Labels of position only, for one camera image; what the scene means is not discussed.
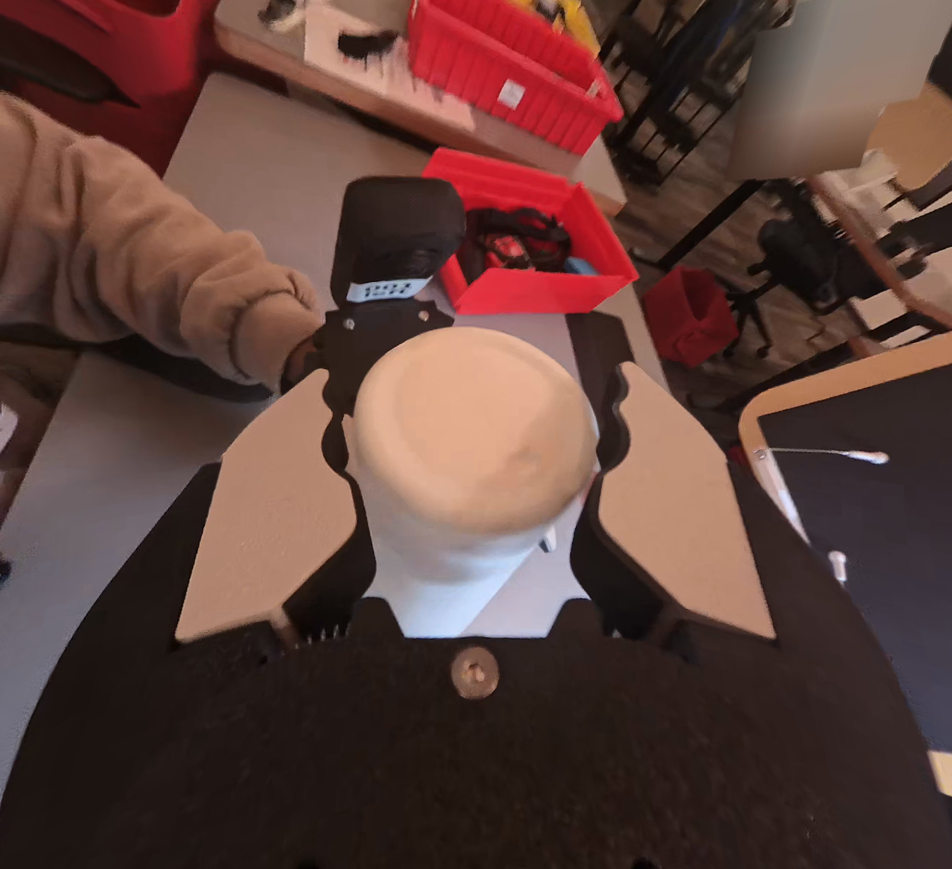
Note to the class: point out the white bottle with black cap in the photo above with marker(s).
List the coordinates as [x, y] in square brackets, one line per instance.
[476, 438]

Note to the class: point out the beige board panel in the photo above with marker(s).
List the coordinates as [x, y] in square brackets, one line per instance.
[915, 133]

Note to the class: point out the red bin with white label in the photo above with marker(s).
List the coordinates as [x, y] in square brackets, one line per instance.
[476, 58]

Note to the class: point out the person's left forearm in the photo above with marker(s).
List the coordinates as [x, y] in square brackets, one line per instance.
[149, 252]

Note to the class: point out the black office chair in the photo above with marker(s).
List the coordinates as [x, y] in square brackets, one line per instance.
[803, 252]

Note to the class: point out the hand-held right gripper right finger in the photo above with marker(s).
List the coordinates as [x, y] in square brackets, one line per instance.
[669, 512]

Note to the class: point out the dark red storage bin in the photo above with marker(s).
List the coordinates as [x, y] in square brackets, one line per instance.
[688, 319]

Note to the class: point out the black board with wooden rim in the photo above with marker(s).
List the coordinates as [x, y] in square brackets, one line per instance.
[877, 549]

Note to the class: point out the red open-front bin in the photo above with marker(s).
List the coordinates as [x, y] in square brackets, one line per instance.
[535, 293]

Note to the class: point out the person's left hand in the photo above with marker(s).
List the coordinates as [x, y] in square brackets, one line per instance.
[303, 363]

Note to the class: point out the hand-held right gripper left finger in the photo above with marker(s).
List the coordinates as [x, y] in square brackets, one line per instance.
[275, 512]

